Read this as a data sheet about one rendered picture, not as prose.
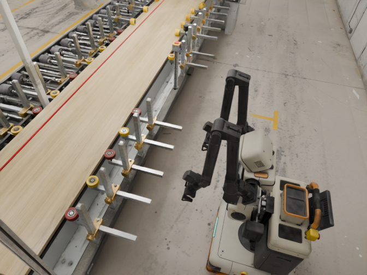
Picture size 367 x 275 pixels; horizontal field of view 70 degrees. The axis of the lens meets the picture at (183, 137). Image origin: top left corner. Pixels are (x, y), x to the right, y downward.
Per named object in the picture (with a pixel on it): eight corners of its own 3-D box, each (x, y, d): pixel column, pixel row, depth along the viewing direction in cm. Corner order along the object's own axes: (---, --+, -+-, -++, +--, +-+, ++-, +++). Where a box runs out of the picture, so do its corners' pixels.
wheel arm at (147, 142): (173, 148, 211) (173, 145, 208) (172, 151, 209) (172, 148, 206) (124, 136, 218) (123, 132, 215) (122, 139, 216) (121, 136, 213)
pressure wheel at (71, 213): (78, 228, 164) (74, 220, 156) (66, 225, 165) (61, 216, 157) (84, 216, 169) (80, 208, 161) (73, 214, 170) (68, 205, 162)
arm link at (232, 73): (250, 78, 136) (253, 68, 142) (224, 77, 140) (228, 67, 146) (246, 139, 167) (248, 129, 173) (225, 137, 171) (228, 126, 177)
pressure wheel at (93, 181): (89, 195, 180) (86, 185, 172) (89, 185, 186) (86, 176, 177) (101, 192, 182) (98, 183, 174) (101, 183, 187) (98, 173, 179)
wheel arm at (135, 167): (164, 175, 196) (163, 171, 193) (162, 178, 194) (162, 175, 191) (111, 161, 203) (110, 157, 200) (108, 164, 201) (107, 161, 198)
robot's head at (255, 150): (274, 142, 154) (262, 125, 147) (273, 170, 140) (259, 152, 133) (253, 149, 163) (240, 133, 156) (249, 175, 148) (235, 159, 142)
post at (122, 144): (132, 181, 208) (124, 141, 173) (130, 185, 206) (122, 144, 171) (128, 180, 209) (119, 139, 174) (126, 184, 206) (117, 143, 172)
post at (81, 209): (101, 239, 172) (83, 203, 138) (98, 245, 170) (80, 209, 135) (96, 238, 173) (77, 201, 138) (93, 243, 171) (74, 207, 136)
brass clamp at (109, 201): (121, 189, 184) (120, 185, 180) (112, 205, 175) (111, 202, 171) (113, 186, 185) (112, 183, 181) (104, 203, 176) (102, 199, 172)
